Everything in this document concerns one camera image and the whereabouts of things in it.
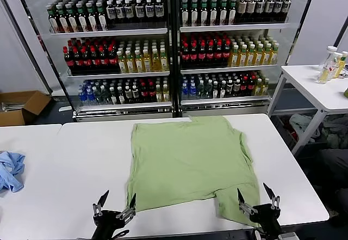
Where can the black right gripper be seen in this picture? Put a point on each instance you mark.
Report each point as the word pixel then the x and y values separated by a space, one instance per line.
pixel 266 218

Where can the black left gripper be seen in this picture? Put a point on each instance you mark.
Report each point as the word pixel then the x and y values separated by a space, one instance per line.
pixel 107 223

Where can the green polo shirt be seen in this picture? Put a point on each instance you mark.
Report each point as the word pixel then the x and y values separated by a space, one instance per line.
pixel 190 155

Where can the grey green clothes pile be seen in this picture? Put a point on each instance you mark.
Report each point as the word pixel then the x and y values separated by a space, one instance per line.
pixel 335 134

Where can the dark grey clothing heap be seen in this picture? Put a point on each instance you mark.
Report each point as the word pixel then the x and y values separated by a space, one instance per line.
pixel 331 163

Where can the light grey cloth heap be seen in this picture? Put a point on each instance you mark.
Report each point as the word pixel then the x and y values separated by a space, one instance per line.
pixel 300 123

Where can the dark drink bottle white cap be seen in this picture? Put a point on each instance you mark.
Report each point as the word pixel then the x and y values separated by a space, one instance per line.
pixel 113 96
pixel 215 89
pixel 121 95
pixel 237 88
pixel 230 89
pixel 222 89
pixel 128 95
pixel 136 95

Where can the white floor scrap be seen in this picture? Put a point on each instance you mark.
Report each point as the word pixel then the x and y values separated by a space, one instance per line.
pixel 64 109

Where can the clear green water bottle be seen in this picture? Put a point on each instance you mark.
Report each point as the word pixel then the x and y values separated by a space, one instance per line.
pixel 208 90
pixel 106 96
pixel 201 90
pixel 98 96

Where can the light blue crumpled shirt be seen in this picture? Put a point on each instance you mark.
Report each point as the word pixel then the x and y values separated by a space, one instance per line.
pixel 11 169

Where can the blue water bottle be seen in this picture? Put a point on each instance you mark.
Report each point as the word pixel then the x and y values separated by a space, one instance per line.
pixel 185 91
pixel 82 97
pixel 193 91
pixel 90 97

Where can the small pale yellow drink bottle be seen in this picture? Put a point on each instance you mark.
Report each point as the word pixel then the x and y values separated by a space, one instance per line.
pixel 166 93
pixel 258 87
pixel 266 87
pixel 159 93

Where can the small cola bottle red cap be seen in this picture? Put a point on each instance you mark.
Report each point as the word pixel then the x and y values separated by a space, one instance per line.
pixel 144 94
pixel 244 87
pixel 251 87
pixel 152 93

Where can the white side table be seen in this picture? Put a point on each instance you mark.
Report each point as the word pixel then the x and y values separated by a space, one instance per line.
pixel 307 85

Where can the brown cardboard box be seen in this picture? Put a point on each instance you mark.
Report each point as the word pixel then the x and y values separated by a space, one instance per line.
pixel 35 104

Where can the green round object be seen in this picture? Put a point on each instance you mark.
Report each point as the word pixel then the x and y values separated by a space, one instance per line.
pixel 346 93

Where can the yellow juice bottle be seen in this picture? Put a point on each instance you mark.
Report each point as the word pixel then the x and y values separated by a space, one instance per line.
pixel 155 63
pixel 123 64
pixel 131 64
pixel 274 55
pixel 250 57
pixel 147 63
pixel 242 57
pixel 258 56
pixel 233 57
pixel 139 63
pixel 164 63
pixel 266 56

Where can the clear bottle red label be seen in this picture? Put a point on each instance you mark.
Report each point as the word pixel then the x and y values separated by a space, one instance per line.
pixel 324 75

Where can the metal rods bundle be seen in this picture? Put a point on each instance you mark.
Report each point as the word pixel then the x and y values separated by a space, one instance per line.
pixel 11 106

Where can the yellow drink bottle white cap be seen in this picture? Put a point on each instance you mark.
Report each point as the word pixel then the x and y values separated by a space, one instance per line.
pixel 332 72

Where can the yellow drink bottle green cap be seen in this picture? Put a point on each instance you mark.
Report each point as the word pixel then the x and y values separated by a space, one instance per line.
pixel 340 67

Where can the drinks display cabinet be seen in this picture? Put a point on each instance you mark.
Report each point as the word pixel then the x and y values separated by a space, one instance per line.
pixel 108 32
pixel 231 27

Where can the glass cabinet door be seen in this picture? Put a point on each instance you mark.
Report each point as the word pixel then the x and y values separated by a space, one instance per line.
pixel 299 19
pixel 40 14

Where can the green cap tea bottle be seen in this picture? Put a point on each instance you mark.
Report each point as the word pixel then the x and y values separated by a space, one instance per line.
pixel 83 21
pixel 214 13
pixel 232 12
pixel 204 13
pixel 185 14
pixel 102 20
pixel 194 14
pixel 223 13
pixel 93 21
pixel 64 22
pixel 74 21
pixel 55 22

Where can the dark bottle blue white label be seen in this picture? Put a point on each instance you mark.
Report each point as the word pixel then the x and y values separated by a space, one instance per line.
pixel 139 11
pixel 111 12
pixel 120 12
pixel 159 10
pixel 129 12
pixel 149 11

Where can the dark bottle beige label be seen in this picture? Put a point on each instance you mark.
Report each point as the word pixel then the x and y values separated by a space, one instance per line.
pixel 278 6
pixel 286 5
pixel 260 6
pixel 269 6
pixel 251 6
pixel 242 7

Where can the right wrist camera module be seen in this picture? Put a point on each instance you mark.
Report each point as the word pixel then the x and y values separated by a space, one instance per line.
pixel 288 236

